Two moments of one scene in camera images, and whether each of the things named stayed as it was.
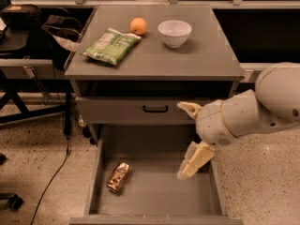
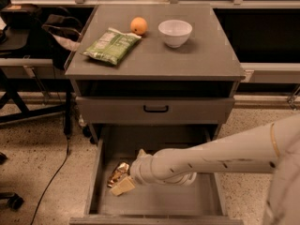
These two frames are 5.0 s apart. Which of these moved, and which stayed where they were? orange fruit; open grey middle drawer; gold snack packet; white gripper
Moved: white gripper
Stayed: orange fruit; gold snack packet; open grey middle drawer
